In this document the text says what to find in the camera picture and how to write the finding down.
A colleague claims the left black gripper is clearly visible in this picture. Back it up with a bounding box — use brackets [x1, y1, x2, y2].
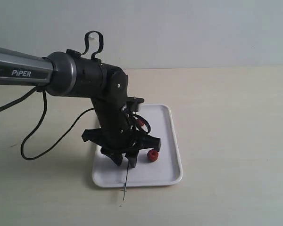
[82, 98, 161, 168]

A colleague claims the thin metal skewer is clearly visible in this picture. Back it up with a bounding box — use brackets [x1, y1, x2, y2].
[123, 161, 130, 202]

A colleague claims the red date bottom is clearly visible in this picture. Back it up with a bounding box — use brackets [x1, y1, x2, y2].
[147, 149, 159, 162]

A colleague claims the red date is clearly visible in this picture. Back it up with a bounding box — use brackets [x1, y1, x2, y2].
[137, 119, 144, 127]
[147, 149, 159, 162]

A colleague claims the red date top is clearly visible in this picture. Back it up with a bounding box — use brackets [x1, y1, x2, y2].
[137, 119, 144, 127]

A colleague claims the left grey black robot arm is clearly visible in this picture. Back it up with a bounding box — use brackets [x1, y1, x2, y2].
[0, 48, 161, 168]

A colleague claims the white rectangular plastic tray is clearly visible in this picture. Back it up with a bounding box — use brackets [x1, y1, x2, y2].
[92, 104, 183, 188]

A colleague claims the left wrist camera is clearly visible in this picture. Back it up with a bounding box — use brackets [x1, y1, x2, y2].
[126, 97, 144, 112]

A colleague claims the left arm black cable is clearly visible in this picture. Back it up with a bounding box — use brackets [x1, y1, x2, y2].
[0, 86, 102, 160]

